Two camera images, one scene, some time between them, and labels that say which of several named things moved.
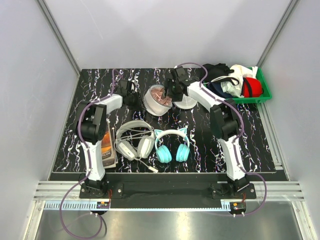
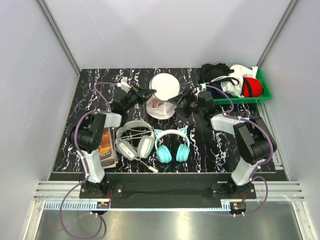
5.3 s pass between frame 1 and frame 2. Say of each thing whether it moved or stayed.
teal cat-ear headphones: stayed
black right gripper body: moved
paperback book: stayed
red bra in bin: stayed
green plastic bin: stayed
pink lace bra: moved
